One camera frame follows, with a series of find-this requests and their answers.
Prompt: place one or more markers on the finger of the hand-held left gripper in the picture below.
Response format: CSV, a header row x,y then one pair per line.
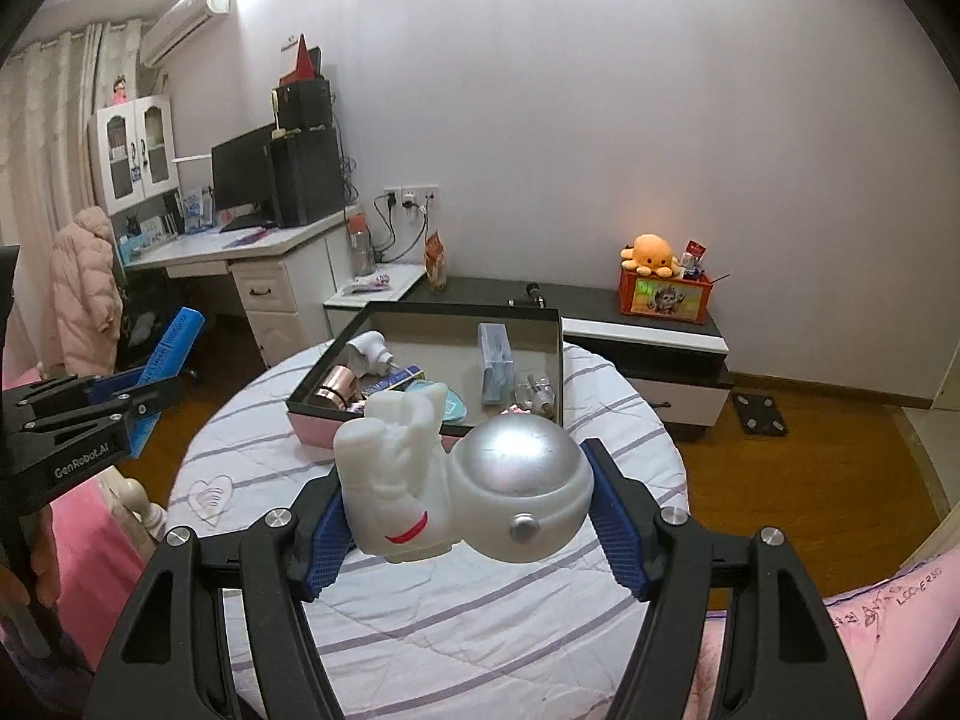
x,y
139,431
67,390

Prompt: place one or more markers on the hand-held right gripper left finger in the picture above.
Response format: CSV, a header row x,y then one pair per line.
x,y
326,547

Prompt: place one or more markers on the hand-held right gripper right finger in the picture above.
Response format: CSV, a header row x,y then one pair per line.
x,y
616,532

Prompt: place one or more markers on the long blue bar box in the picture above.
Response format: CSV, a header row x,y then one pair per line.
x,y
176,337

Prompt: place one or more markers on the white astronaut figure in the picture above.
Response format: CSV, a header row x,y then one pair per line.
x,y
390,465

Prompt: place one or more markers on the clear glass bottle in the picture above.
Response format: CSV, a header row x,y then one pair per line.
x,y
536,394

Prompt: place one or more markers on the pink block toy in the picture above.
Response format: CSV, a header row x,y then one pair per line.
x,y
512,410

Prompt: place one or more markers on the rose gold metal cylinder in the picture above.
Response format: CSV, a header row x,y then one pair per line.
x,y
334,386

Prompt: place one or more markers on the dark blue gold-trimmed box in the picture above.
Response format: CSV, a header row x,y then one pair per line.
x,y
394,381

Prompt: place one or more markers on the teal round compact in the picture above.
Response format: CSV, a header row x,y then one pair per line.
x,y
454,406

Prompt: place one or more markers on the clear plastic case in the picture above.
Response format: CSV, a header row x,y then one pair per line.
x,y
495,364

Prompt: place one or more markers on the black-rimmed pink storage box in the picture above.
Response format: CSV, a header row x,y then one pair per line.
x,y
435,345

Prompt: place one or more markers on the person's left hand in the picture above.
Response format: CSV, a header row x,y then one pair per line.
x,y
43,555

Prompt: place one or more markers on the pink down jacket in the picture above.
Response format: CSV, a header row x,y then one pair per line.
x,y
86,292

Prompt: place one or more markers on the black desk chair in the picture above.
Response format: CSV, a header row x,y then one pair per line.
x,y
146,315

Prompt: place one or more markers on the low black white cabinet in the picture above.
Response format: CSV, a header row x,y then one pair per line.
x,y
645,360

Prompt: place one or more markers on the black bathroom scale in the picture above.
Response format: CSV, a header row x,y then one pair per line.
x,y
759,412

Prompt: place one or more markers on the white desk with drawers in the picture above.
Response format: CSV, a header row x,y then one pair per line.
x,y
277,292

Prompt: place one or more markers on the red printed box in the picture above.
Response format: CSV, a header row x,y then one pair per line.
x,y
664,298

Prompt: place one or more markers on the white glass-door cabinet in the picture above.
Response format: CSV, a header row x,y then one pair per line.
x,y
135,154

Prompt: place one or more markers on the small black device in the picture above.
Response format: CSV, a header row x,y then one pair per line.
x,y
531,294

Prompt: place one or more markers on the white curtain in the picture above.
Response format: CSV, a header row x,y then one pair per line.
x,y
45,127

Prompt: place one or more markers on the pink printed pillow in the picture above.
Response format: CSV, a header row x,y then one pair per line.
x,y
862,660

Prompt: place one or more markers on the black computer monitor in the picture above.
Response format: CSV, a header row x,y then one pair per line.
x,y
244,172

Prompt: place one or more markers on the orange octopus plush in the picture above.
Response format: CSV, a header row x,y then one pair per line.
x,y
651,255

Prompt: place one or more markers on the small items in red box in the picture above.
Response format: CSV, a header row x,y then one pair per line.
x,y
696,259

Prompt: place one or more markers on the bottle with orange cap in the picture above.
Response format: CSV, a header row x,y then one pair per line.
x,y
361,247

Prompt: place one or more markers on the small doll figure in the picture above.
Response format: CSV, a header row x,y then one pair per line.
x,y
118,92

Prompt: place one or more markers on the orange snack bag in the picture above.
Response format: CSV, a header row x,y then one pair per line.
x,y
436,262

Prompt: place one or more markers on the black computer tower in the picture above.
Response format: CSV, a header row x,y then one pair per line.
x,y
307,176

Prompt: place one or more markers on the black box on tower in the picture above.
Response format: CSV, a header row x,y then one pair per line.
x,y
304,105

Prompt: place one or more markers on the white air conditioner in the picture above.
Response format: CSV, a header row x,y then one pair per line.
x,y
186,22

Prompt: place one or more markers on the red cone ornament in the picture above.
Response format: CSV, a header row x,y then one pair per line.
x,y
298,64

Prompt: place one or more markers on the white bed post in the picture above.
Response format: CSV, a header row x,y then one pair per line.
x,y
141,502

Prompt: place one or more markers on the white wall outlet strip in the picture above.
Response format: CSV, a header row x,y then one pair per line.
x,y
411,197

